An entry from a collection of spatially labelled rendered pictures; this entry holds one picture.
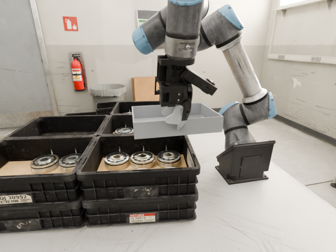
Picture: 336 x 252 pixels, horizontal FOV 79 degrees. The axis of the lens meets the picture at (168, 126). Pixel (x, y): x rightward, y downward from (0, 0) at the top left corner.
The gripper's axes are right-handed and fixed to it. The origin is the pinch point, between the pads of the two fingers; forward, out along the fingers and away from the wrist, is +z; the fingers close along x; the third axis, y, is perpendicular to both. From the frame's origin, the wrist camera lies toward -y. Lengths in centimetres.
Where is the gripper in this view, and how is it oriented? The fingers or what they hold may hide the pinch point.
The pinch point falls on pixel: (180, 124)
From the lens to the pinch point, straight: 60.3
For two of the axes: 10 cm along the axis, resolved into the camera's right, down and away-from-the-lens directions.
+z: -0.7, 8.2, 5.6
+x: 2.8, 5.6, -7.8
